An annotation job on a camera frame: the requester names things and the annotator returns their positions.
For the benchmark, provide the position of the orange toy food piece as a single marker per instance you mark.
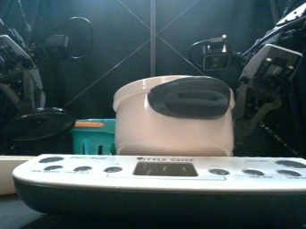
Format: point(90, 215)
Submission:
point(88, 124)

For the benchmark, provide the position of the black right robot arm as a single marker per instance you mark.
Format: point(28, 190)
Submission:
point(296, 27)

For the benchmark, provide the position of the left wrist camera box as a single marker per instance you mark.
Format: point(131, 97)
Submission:
point(56, 47)

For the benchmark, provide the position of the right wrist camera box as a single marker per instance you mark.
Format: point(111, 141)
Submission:
point(215, 56)

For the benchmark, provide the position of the teal plastic basket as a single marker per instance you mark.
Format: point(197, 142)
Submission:
point(93, 137)

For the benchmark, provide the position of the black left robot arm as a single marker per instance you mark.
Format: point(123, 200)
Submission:
point(8, 25)

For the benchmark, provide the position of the grey vertical frame pole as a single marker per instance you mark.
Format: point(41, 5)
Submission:
point(152, 35)

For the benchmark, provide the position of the white toy stove control panel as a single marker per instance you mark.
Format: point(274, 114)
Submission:
point(159, 184)

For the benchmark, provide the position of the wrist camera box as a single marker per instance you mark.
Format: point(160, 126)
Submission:
point(56, 47)
point(215, 56)

